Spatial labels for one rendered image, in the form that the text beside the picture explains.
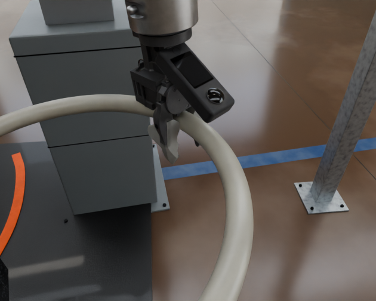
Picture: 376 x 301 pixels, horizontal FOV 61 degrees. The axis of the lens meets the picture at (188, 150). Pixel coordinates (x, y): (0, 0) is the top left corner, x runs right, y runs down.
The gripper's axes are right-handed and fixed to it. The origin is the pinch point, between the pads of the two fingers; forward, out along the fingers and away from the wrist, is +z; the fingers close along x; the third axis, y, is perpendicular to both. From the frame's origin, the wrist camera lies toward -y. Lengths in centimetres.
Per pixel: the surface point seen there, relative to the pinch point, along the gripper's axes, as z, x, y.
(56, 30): -3, -12, 71
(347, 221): 91, -84, -10
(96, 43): 2, -20, 62
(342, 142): 52, -85, 3
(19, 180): 76, 14, 120
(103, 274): 81, 12, 46
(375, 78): 23, -89, -1
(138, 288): 82, 5, 31
